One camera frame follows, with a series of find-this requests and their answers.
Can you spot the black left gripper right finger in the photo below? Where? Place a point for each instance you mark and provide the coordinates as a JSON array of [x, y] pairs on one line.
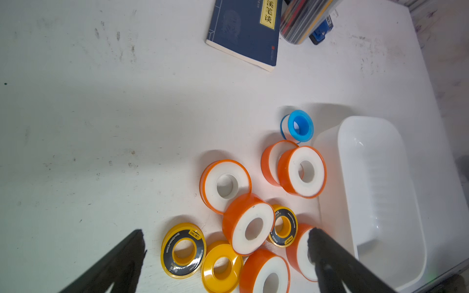
[[337, 270]]

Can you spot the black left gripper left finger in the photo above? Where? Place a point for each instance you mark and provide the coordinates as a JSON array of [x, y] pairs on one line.
[[119, 270]]

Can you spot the orange tape roll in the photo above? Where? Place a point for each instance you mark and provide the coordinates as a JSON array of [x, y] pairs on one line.
[[222, 182], [265, 272], [247, 223], [300, 171], [298, 254]]

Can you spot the yellow black tape roll right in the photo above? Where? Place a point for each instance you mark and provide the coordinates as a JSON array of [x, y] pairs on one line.
[[285, 227]]

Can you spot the yellow black tape roll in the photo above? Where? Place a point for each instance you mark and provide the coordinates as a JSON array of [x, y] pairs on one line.
[[285, 227], [183, 250]]

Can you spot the yellow black tape roll left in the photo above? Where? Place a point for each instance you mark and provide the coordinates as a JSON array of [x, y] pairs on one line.
[[183, 250]]

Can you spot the white plastic storage box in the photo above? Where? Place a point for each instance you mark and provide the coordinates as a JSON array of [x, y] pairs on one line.
[[369, 202]]

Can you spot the plain yellow tape roll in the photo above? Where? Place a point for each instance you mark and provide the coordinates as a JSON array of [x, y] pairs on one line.
[[222, 268]]

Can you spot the blue sealing tape roll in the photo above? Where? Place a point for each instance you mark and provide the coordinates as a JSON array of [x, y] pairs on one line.
[[297, 127]]

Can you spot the striped cylinder with blue lid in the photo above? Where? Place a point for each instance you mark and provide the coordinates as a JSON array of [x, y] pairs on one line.
[[302, 17]]

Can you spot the dark blue book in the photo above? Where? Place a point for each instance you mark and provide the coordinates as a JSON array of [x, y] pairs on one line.
[[247, 29]]

